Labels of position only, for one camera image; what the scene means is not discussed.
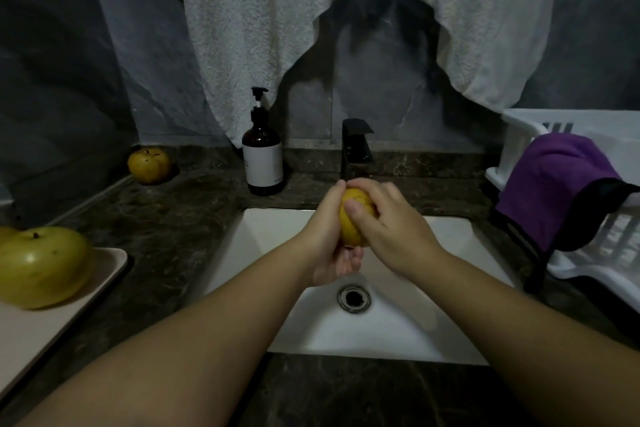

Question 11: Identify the person's right hand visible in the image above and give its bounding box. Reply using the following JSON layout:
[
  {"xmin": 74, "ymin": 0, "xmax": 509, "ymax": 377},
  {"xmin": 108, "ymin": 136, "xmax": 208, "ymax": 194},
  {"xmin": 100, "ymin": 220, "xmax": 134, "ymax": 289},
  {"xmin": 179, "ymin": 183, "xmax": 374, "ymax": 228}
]
[{"xmin": 343, "ymin": 177, "xmax": 448, "ymax": 283}]

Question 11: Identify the person's left hand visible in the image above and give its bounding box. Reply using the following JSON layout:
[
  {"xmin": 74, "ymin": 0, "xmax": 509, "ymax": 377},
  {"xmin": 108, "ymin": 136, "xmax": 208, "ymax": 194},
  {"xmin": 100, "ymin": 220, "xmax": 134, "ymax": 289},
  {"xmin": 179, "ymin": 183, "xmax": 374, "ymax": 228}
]
[{"xmin": 292, "ymin": 179, "xmax": 367, "ymax": 288}]

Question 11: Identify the black faucet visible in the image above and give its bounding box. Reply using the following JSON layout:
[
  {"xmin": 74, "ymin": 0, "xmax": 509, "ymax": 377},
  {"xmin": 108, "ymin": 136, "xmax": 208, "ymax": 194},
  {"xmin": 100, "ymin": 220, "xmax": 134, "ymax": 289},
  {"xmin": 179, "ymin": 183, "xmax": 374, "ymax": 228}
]
[{"xmin": 341, "ymin": 118, "xmax": 375, "ymax": 181}]

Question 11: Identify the dark soap pump bottle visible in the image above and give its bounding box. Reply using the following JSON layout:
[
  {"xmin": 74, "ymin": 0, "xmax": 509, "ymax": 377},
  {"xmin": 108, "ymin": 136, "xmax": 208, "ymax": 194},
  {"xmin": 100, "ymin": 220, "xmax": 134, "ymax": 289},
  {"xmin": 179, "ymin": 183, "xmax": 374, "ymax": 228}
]
[{"xmin": 241, "ymin": 86, "xmax": 286, "ymax": 197}]

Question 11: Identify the purple cloth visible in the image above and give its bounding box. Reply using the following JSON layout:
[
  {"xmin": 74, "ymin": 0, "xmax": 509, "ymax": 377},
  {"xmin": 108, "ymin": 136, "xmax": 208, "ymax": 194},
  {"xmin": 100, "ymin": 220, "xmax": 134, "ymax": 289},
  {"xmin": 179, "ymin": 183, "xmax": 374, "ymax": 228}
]
[{"xmin": 496, "ymin": 132, "xmax": 639, "ymax": 258}]

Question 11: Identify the group of yellow apples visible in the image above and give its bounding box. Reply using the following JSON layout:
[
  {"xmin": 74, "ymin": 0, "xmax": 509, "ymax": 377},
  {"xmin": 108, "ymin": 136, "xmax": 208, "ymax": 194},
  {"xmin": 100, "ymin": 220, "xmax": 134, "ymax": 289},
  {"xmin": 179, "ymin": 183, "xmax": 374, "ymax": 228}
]
[{"xmin": 127, "ymin": 146, "xmax": 174, "ymax": 185}]

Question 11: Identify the beige plastic tray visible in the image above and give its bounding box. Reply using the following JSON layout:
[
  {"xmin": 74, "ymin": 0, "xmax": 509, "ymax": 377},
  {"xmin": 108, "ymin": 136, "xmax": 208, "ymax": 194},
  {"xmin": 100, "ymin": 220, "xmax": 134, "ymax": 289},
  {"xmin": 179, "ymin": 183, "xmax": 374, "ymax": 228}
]
[{"xmin": 0, "ymin": 246, "xmax": 130, "ymax": 403}]

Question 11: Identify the person's right forearm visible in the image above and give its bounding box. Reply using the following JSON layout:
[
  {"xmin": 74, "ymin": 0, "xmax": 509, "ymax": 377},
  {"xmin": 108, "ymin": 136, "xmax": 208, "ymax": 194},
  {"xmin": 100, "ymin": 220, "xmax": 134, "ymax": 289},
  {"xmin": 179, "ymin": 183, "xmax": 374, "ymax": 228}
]
[{"xmin": 422, "ymin": 246, "xmax": 640, "ymax": 427}]

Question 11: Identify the person's left forearm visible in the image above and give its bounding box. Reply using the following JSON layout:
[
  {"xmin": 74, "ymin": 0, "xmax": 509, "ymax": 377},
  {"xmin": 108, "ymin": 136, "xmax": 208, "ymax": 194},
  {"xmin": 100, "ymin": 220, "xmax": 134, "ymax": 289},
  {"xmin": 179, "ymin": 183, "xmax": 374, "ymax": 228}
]
[{"xmin": 20, "ymin": 242, "xmax": 319, "ymax": 427}]

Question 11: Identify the metal sink drain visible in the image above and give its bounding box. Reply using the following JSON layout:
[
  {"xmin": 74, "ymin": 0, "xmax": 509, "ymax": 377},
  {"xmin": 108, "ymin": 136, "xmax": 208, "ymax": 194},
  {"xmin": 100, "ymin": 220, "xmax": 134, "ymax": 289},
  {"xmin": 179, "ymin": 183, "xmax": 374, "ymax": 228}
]
[{"xmin": 337, "ymin": 284, "xmax": 373, "ymax": 315}]

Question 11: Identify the white sink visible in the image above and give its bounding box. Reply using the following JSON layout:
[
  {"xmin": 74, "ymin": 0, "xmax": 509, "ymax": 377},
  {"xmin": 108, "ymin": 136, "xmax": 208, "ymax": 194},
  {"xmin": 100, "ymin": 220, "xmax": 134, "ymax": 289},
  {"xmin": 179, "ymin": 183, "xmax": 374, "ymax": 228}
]
[{"xmin": 195, "ymin": 206, "xmax": 521, "ymax": 366}]

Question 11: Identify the white plastic basket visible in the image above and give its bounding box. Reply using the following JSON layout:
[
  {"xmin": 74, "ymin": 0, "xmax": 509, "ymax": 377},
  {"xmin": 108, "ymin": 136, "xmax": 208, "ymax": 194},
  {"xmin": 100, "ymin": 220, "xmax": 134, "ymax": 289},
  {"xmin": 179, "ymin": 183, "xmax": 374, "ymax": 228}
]
[{"xmin": 486, "ymin": 108, "xmax": 640, "ymax": 313}]

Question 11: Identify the white hanging towel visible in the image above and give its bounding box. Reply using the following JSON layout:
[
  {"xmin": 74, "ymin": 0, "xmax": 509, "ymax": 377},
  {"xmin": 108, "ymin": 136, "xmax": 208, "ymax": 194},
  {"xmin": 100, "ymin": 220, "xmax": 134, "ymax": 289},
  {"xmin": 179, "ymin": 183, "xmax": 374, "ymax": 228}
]
[{"xmin": 148, "ymin": 0, "xmax": 571, "ymax": 147}]

